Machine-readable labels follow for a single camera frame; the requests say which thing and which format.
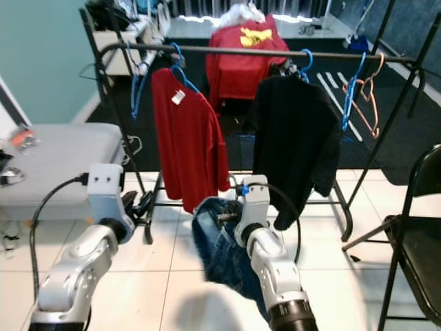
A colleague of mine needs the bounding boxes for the blue denim jeans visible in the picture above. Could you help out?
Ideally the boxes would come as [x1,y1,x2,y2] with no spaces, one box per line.
[192,198,273,321]

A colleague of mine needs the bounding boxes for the blue plastic hanger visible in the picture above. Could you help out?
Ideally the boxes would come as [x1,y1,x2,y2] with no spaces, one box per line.
[130,52,149,119]
[169,43,204,94]
[341,52,367,132]
[298,48,314,82]

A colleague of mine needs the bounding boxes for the orange plastic hanger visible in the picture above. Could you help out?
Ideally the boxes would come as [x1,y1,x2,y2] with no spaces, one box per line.
[343,52,385,139]

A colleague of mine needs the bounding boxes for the red shirt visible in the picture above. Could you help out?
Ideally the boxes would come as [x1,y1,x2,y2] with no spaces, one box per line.
[150,68,229,213]

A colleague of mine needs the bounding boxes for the black shirt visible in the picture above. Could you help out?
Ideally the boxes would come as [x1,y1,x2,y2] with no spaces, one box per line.
[243,74,342,230]

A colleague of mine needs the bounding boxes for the small silver black packet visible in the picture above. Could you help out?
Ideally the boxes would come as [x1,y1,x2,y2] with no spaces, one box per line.
[0,165,25,185]

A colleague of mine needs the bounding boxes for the orange packet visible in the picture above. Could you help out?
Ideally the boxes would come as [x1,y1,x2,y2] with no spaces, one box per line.
[10,128,40,151]

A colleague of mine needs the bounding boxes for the red cloth with yellow print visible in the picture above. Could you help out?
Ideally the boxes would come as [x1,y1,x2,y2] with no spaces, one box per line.
[205,17,290,108]

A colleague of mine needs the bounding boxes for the white cabinet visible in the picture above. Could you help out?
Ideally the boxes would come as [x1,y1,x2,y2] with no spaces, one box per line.
[96,14,166,77]

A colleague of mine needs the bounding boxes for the black metal clothes rack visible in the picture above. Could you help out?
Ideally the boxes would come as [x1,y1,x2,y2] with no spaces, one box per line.
[79,0,441,245]

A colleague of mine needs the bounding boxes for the black bag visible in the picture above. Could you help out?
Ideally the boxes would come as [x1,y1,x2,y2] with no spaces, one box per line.
[84,0,135,32]

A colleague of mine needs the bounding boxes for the black folding chair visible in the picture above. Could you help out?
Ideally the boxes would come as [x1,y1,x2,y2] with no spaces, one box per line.
[341,143,441,331]

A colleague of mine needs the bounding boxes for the white crumpled plastic bag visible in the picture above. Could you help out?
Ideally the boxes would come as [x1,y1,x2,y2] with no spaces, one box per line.
[217,3,266,32]

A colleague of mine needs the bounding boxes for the grey power strip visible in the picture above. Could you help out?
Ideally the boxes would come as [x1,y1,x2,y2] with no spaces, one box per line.
[296,24,323,35]

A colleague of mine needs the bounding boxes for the dark pleated curtain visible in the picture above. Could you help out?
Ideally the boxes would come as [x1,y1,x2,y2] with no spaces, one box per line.
[165,0,331,20]

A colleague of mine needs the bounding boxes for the blue mop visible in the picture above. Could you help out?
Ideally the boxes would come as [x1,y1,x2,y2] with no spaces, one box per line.
[345,0,373,54]

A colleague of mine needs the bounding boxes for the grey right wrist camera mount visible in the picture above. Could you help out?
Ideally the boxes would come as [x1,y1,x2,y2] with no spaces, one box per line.
[234,174,269,239]

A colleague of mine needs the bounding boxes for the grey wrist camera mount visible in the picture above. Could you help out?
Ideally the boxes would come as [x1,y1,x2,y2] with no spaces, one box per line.
[88,164,135,239]
[234,174,269,239]

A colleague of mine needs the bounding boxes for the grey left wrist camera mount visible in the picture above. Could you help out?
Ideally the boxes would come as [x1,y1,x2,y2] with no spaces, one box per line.
[88,164,135,239]

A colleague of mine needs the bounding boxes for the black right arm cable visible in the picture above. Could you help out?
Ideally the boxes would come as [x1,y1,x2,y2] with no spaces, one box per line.
[241,183,302,263]

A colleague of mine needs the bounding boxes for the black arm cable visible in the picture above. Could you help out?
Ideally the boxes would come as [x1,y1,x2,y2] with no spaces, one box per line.
[29,176,90,304]
[241,183,302,263]

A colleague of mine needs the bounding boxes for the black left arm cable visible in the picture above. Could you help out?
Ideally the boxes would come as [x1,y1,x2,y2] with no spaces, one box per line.
[29,176,90,304]

